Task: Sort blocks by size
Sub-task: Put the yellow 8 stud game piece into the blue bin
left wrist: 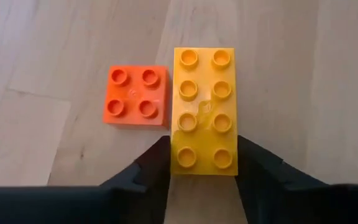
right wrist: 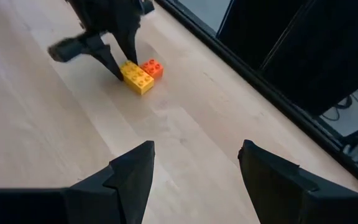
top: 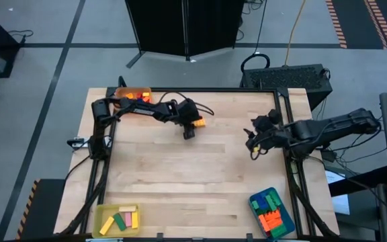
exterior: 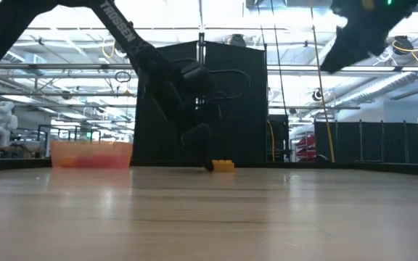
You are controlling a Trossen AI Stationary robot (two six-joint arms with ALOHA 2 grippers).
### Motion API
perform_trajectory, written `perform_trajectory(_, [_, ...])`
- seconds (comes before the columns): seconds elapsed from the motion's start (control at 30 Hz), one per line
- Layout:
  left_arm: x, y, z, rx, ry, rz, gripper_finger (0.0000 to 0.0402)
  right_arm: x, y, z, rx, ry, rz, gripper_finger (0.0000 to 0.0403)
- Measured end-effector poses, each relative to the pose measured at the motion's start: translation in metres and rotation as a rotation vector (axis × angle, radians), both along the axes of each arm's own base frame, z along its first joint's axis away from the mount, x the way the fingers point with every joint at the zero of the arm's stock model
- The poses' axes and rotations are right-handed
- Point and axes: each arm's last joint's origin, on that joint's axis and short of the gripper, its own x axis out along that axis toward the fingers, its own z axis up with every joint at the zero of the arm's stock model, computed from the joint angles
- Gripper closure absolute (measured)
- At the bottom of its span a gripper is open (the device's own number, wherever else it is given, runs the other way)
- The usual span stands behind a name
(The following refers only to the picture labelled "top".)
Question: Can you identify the blue plastic bin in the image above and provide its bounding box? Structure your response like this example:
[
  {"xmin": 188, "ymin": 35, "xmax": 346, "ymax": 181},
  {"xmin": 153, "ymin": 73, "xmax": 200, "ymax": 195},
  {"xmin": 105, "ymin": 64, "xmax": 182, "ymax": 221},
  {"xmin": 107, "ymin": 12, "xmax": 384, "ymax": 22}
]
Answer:
[{"xmin": 248, "ymin": 187, "xmax": 296, "ymax": 240}]

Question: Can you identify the white paper sheet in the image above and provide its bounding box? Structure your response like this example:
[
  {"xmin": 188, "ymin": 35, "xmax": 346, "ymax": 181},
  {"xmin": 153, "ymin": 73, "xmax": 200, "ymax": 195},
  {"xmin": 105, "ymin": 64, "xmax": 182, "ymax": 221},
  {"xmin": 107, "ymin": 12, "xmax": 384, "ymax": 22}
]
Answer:
[{"xmin": 324, "ymin": 169, "xmax": 351, "ymax": 216}]

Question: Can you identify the black aluminium table frame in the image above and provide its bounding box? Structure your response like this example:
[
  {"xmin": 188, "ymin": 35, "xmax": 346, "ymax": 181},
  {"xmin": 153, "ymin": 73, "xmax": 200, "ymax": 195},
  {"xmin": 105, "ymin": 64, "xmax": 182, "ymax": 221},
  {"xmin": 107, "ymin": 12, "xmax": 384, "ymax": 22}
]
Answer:
[{"xmin": 58, "ymin": 75, "xmax": 341, "ymax": 240}]

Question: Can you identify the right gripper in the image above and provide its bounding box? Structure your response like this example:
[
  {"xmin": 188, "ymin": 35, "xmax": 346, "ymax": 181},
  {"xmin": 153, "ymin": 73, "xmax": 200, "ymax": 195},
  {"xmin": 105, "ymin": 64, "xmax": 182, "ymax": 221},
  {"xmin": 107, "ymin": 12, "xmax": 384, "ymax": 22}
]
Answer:
[{"xmin": 243, "ymin": 109, "xmax": 284, "ymax": 151}]

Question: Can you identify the black divider screen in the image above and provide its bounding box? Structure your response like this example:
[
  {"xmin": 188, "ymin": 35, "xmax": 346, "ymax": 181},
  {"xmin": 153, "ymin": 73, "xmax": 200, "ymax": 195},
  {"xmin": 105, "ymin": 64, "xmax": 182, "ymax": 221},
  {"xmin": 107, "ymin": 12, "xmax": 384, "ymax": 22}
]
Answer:
[{"xmin": 125, "ymin": 0, "xmax": 247, "ymax": 70}]

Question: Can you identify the black power cable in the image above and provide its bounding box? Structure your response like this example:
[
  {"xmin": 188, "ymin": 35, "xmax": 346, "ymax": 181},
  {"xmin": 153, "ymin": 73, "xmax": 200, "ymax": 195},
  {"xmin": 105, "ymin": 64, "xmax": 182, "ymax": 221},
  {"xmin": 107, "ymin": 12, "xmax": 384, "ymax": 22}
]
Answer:
[{"xmin": 240, "ymin": 0, "xmax": 271, "ymax": 80}]

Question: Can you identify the yellow plastic bin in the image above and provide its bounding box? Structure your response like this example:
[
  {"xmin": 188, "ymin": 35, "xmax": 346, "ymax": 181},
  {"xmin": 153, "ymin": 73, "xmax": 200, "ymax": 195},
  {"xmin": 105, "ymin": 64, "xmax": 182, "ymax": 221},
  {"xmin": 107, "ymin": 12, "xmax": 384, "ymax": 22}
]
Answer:
[{"xmin": 91, "ymin": 202, "xmax": 144, "ymax": 239}]

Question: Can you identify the orange plastic bin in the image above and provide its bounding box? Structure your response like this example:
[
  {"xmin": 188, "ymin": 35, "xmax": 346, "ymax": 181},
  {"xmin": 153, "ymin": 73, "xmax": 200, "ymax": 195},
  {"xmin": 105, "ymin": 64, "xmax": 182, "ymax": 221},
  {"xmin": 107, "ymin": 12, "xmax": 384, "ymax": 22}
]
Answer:
[{"xmin": 114, "ymin": 87, "xmax": 154, "ymax": 115}]

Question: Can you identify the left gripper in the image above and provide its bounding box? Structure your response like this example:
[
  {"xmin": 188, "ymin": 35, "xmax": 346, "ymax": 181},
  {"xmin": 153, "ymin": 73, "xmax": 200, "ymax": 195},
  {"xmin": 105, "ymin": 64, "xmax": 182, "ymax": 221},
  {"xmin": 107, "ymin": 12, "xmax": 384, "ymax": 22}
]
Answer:
[{"xmin": 175, "ymin": 99, "xmax": 204, "ymax": 140}]

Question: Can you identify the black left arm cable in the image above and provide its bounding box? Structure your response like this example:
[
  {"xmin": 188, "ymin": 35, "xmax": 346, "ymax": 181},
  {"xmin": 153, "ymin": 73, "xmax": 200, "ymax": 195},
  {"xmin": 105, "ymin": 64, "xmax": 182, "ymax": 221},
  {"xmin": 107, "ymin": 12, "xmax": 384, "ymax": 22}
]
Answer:
[{"xmin": 156, "ymin": 91, "xmax": 215, "ymax": 117}]

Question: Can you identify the black power adapter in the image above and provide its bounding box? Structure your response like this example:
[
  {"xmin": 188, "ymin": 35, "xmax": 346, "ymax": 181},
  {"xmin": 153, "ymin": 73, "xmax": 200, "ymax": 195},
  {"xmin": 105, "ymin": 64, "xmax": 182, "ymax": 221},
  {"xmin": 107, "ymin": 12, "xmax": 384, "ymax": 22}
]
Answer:
[{"xmin": 320, "ymin": 149, "xmax": 338, "ymax": 163}]

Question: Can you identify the green long block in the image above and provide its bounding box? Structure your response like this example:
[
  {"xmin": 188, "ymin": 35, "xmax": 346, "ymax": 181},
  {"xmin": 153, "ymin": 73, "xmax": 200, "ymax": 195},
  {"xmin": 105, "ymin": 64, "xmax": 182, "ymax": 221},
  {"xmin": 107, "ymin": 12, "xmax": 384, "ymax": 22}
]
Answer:
[{"xmin": 113, "ymin": 212, "xmax": 127, "ymax": 232}]

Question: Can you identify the blue rectangular block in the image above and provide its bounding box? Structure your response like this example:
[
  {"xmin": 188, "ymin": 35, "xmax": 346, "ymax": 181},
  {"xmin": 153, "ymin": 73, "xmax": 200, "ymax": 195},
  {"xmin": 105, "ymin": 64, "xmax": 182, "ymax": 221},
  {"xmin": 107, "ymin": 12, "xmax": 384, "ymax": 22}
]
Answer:
[{"xmin": 257, "ymin": 196, "xmax": 270, "ymax": 212}]

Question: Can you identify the black floor cable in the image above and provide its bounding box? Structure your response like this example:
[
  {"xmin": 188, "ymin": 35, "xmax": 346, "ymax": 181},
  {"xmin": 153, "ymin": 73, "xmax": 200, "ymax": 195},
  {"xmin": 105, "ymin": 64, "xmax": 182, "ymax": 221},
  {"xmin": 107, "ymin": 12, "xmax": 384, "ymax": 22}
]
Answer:
[{"xmin": 7, "ymin": 29, "xmax": 35, "ymax": 44}]

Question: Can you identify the black hazard-striped mat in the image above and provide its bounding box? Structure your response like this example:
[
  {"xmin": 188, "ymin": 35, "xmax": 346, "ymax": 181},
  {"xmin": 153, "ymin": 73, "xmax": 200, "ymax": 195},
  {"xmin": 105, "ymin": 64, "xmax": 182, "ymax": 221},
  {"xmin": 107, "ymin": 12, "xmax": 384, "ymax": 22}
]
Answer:
[{"xmin": 15, "ymin": 177, "xmax": 67, "ymax": 240}]

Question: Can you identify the yellow hanging cable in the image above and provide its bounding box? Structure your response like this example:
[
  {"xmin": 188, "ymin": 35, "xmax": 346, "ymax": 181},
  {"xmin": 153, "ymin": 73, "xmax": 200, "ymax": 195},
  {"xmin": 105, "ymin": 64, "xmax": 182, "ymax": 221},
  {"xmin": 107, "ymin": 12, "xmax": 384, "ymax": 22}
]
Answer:
[{"xmin": 283, "ymin": 0, "xmax": 307, "ymax": 67}]

